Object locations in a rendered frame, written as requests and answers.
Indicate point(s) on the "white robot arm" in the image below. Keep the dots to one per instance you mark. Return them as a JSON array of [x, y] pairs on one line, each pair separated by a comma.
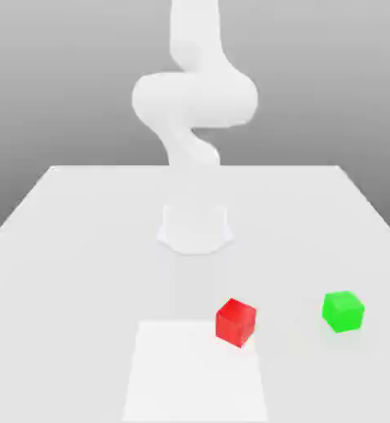
[[195, 99]]

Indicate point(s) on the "small red cube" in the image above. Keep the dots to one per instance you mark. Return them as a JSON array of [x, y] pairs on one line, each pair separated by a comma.
[[235, 323]]

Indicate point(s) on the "small green cube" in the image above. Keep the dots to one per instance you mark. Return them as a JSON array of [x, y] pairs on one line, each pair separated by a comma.
[[343, 312]]

